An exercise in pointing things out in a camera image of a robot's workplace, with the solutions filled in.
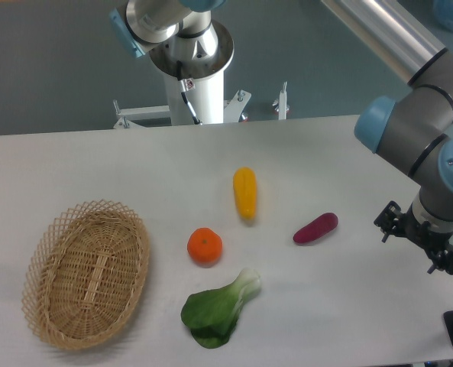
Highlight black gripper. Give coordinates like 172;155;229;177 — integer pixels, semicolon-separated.
374;201;453;274

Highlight orange tangerine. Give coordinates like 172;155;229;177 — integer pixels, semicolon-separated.
187;227;223;265

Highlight yellow corn cob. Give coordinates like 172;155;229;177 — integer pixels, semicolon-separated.
233;167;257;220

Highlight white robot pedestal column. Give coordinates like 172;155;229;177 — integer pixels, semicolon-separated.
149;20;234;125

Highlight black cable on pedestal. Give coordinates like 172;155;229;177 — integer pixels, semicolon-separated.
175;60;203;125

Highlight white upright bracket with screw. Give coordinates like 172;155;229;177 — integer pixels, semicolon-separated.
273;81;290;120

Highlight white pedestal foot bracket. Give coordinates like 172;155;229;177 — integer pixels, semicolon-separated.
113;89;252;129

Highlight green bok choy vegetable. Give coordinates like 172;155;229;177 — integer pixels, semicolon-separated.
180;268;261;349

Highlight purple sweet potato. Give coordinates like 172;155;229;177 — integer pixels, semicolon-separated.
293;213;338;245

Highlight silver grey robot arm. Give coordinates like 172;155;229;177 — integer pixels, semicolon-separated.
109;1;453;274

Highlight woven wicker basket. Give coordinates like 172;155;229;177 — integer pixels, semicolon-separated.
22;200;150;350

